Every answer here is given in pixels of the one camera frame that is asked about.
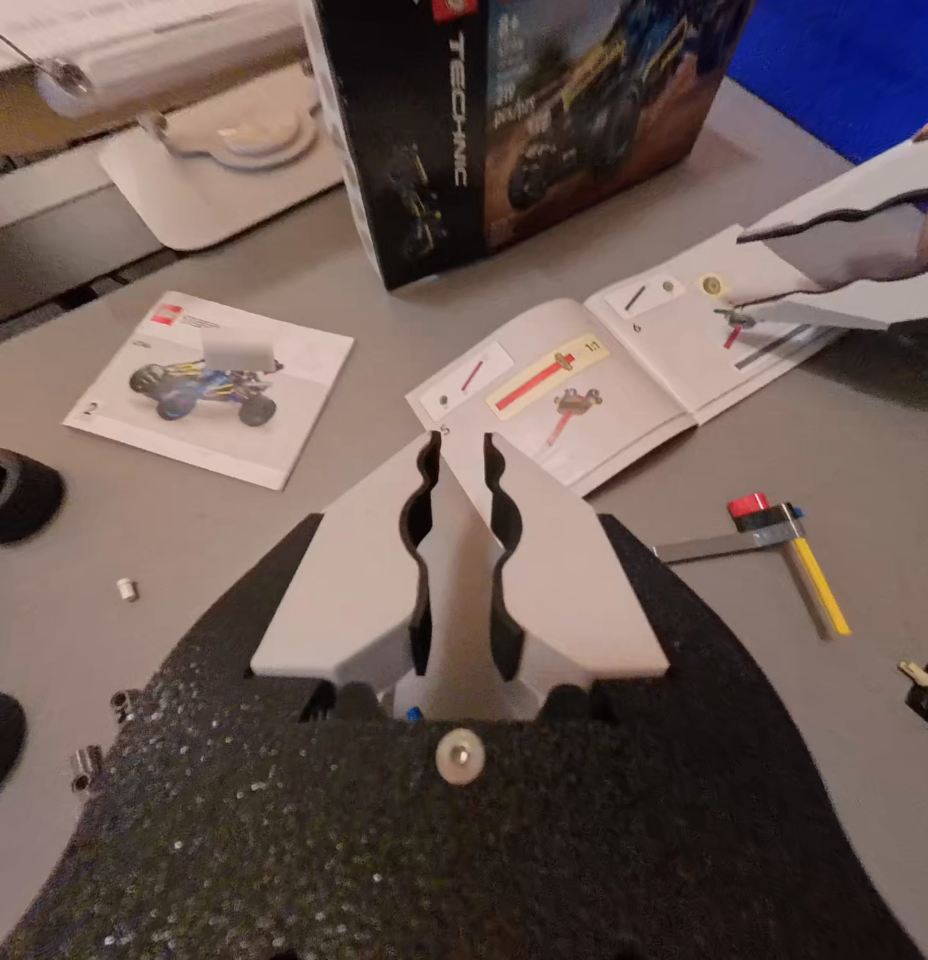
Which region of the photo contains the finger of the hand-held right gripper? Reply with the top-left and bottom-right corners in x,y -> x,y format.
734,210 -> 928,331
736,138 -> 928,245

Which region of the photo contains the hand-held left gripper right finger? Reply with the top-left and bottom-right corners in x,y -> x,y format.
482,431 -> 671,705

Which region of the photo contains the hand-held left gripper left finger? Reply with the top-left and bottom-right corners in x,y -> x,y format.
250,431 -> 444,697

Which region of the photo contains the lego instruction booklet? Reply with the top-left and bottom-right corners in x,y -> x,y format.
404,223 -> 848,498
61,290 -> 356,492

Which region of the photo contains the closed lego instruction booklet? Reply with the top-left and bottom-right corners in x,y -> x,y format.
61,290 -> 356,492

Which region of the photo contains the grey red yellow lego assembly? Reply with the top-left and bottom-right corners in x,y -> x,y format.
651,493 -> 853,640

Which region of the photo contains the lego set box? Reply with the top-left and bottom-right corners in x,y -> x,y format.
299,0 -> 758,291

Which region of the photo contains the blue plastic bin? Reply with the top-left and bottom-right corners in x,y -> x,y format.
726,0 -> 928,165

